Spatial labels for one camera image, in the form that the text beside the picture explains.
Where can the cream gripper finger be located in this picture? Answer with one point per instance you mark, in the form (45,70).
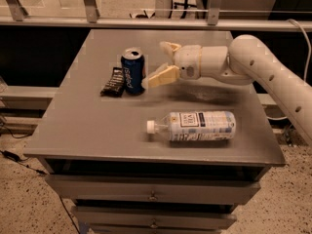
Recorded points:
(163,75)
(169,49)

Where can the grey drawer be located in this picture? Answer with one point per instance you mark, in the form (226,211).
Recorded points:
(153,218)
(153,190)

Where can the middle grey drawer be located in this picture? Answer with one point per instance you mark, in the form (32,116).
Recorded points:
(153,218)

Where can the black rxbar chocolate bar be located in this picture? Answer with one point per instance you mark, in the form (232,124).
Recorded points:
(115,85)

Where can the grey drawer cabinet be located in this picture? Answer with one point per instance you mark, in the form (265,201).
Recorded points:
(177,159)

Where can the blue pepsi can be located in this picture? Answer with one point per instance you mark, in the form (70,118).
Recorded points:
(133,62)

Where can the metal window railing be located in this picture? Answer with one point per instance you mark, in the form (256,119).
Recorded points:
(246,15)

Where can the top grey drawer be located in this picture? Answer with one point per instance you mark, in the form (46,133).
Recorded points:
(153,190)

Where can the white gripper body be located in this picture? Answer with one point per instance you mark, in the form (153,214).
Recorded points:
(187,61)

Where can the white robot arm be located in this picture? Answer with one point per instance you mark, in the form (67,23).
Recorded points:
(244,61)

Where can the clear plastic water bottle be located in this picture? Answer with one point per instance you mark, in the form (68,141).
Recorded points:
(195,126)

